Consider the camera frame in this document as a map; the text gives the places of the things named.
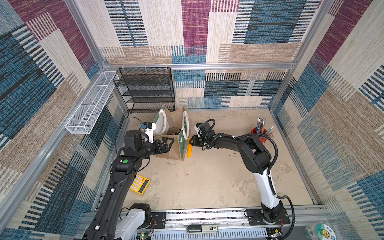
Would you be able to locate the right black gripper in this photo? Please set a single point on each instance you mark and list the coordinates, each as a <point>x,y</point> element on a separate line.
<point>197,140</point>

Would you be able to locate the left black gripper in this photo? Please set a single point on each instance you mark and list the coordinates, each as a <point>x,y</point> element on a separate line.
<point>165,149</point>

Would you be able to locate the yellow utility knife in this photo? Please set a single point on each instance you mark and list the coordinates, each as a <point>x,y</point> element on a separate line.
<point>189,151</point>

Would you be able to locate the green Christmas burlap tote bag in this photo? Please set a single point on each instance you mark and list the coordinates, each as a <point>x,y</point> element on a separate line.
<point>173,125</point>

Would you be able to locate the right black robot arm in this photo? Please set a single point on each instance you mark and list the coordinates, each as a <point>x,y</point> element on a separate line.
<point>259,154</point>

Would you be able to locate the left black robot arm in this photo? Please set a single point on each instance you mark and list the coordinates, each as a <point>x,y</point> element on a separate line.
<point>124,171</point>

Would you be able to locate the yellow calculator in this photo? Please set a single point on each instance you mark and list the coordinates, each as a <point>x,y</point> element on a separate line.
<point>140,184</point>

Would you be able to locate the red pencil cup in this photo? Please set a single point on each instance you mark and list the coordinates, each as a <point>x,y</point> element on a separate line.
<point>263,132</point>

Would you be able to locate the pencils in cup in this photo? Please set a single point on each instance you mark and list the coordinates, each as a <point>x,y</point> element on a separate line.
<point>261,124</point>

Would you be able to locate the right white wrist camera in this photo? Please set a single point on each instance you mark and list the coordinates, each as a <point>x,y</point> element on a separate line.
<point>198,130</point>

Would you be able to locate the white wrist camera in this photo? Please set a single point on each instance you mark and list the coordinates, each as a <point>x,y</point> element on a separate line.
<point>198,130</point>
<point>149,130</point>

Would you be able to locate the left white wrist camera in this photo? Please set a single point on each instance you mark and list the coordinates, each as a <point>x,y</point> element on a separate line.
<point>149,130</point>

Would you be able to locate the black wire mesh shelf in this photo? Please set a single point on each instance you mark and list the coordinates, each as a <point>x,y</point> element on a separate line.
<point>146,90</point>

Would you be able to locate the white wire mesh basket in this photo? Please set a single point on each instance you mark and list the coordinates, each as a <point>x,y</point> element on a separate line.
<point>87,113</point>

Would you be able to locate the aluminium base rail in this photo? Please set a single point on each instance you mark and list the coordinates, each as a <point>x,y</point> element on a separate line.
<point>231,223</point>

